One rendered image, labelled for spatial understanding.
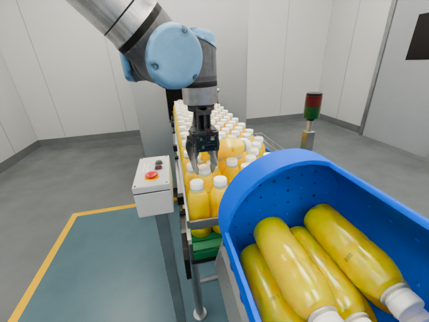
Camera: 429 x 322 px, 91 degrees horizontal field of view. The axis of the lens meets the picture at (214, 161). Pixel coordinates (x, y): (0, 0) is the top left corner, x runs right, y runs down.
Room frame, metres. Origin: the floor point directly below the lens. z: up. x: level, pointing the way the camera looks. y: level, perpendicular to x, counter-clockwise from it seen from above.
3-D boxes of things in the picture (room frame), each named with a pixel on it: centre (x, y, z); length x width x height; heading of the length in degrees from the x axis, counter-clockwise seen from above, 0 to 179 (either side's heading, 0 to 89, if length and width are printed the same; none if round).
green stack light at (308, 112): (0.88, -0.42, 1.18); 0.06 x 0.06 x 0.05
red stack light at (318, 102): (0.88, -0.42, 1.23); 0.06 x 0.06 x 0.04
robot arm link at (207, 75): (0.57, 0.03, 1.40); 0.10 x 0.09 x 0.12; 118
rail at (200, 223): (0.52, -0.12, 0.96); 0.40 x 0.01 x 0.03; 100
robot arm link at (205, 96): (0.57, 0.03, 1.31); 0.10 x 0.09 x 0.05; 100
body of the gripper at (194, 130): (0.56, 0.03, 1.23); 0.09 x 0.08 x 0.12; 10
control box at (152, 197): (0.59, 0.19, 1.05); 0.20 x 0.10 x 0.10; 10
